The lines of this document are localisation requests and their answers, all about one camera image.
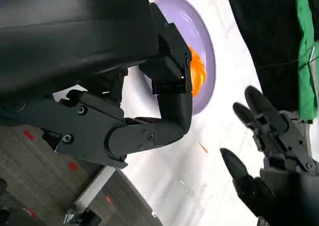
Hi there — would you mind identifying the green cloth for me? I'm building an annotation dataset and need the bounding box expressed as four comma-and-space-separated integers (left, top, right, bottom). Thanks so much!
295, 0, 319, 123

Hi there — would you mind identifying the black cloth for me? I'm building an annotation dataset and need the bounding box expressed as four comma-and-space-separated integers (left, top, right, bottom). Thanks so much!
225, 0, 319, 112

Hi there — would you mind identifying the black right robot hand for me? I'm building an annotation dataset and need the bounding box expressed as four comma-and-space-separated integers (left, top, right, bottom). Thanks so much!
219, 85, 319, 226

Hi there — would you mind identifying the lilac plate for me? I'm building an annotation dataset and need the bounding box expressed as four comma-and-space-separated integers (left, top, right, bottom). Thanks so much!
149, 0, 217, 116

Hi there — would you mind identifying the orange toy bread roll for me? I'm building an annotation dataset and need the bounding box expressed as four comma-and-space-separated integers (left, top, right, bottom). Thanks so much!
188, 45, 208, 98

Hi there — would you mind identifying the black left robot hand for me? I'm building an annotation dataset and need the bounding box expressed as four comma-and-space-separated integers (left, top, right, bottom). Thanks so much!
0, 0, 194, 169

